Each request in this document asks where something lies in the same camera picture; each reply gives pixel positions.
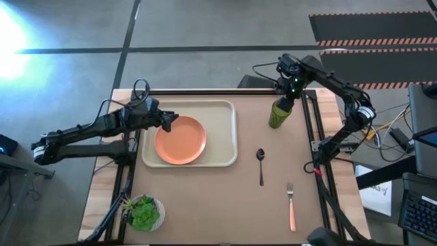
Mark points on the beige plastic tray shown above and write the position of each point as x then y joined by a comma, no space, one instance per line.
218,136

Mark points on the black desk beam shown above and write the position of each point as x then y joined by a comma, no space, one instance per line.
385,174

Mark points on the small blue screen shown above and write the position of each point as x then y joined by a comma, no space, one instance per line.
428,138

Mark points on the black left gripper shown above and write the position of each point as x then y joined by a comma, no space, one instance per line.
153,114

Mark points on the green plant in white pot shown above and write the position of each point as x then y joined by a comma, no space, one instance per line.
145,215

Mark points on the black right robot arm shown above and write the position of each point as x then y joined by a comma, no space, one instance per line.
334,82

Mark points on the black power adapter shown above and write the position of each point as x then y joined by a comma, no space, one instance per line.
399,138

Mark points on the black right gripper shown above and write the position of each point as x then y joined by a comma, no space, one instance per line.
289,88

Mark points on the black flat case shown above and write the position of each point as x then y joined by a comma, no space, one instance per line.
256,82

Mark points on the orange plate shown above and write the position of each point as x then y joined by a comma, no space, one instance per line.
181,141

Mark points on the white paper sheet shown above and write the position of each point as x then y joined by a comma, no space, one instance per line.
375,198

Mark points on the black mat with striped edge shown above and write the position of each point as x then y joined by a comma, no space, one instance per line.
382,66
368,25

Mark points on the black device with blue light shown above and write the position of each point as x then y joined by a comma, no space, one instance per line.
7,145

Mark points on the black keyboard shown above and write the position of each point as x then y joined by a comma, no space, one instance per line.
420,215

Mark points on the black metal table frame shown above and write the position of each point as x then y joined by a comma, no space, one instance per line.
222,92

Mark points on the grey computer case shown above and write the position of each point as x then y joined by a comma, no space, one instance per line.
423,112

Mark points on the black rounded object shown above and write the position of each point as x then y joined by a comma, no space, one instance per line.
322,237

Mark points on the grey side table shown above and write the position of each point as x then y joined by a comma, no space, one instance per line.
20,165

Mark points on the dark metal spoon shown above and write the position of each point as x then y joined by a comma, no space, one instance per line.
260,154

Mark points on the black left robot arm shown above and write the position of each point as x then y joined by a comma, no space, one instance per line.
85,126

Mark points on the green faceted cup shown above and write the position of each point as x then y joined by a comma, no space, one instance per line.
277,119

